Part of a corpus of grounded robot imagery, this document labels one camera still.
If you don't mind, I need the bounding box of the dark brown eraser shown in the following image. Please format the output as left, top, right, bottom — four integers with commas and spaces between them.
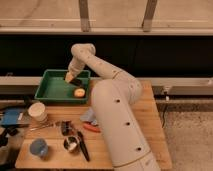
70, 79, 83, 87

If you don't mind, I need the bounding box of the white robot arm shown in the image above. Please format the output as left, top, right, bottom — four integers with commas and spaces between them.
65, 43, 161, 171

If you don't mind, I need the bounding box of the white paper cup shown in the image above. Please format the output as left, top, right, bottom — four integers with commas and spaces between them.
28, 102, 47, 122

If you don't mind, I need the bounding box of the small metal cup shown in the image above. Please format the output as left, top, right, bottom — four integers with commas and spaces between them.
63, 136, 78, 153

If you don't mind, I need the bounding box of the blue plastic cup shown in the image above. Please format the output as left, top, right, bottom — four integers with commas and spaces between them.
30, 138, 48, 157

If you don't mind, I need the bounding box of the orange round fruit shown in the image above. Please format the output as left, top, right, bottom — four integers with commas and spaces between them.
74, 88, 85, 98

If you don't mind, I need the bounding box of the green plastic tray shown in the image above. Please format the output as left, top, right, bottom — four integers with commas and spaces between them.
34, 69, 90, 104

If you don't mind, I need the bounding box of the grey blue crumpled cloth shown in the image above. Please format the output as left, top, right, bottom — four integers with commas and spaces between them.
80, 108, 98, 126

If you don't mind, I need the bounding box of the dark small toy object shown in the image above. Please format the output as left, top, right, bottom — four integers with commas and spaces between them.
61, 121, 74, 136

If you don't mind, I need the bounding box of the metal spoon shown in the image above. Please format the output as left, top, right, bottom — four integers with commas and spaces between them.
30, 122, 60, 131

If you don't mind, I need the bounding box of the red chili pepper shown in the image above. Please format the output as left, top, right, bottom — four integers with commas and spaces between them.
83, 123, 101, 133

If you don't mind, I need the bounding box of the black marker pen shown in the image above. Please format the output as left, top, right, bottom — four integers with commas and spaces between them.
77, 131, 90, 162

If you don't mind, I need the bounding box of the blue box device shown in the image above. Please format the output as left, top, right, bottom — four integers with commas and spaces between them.
0, 107, 30, 127

